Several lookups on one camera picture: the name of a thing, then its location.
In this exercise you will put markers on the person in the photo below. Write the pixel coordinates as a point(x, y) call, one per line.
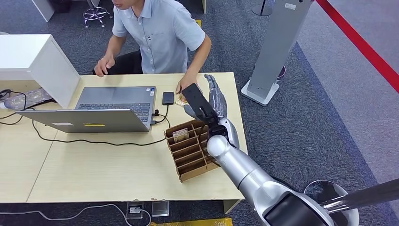
point(162, 34)

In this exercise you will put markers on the chrome stanchion base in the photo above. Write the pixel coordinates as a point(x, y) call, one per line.
point(318, 193)

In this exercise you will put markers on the person's right hand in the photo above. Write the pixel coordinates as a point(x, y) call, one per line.
point(104, 64)

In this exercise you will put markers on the chrome stool base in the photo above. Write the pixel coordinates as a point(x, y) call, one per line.
point(95, 14)

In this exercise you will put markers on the dark round base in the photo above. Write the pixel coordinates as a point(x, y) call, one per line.
point(281, 72)

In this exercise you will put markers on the grey kiosk stand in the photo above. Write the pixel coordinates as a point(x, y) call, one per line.
point(277, 43)

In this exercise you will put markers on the floor power socket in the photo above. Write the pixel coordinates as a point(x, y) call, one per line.
point(135, 210)

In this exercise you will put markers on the clear plastic bottle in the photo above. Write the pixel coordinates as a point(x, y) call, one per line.
point(18, 100)

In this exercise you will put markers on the yellow floor tape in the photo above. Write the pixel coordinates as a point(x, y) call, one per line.
point(199, 23)

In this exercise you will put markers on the white box cabinet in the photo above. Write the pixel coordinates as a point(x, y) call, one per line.
point(37, 59)

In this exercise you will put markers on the red floor tape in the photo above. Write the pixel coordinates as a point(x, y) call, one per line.
point(361, 46)

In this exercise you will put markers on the grey laptop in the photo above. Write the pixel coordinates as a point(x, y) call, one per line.
point(118, 98)

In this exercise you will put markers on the white furniture panel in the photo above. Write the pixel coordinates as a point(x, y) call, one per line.
point(43, 9)

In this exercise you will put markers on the person's right forearm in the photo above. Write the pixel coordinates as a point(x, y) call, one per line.
point(114, 46)

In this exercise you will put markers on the patterned card in organizer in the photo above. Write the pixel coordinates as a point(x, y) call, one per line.
point(180, 135)

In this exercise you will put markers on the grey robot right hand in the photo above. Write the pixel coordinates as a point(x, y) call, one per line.
point(219, 99)

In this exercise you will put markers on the person's left forearm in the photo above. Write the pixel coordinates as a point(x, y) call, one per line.
point(199, 59)

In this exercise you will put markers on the person's left hand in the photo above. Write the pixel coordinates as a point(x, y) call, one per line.
point(184, 82)

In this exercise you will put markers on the patterned card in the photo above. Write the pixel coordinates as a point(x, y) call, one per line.
point(180, 103)
point(182, 97)
point(180, 135)

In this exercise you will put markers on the black external drive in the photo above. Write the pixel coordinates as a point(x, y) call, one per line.
point(168, 98)

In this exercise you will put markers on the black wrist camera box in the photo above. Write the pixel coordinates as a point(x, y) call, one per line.
point(196, 99)

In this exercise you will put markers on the yellow patterned mat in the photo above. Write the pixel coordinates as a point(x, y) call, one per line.
point(199, 222)

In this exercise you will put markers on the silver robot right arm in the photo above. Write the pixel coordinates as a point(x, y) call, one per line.
point(249, 177)

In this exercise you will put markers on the brown cardboard card organizer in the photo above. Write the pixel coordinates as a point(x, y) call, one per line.
point(190, 156)

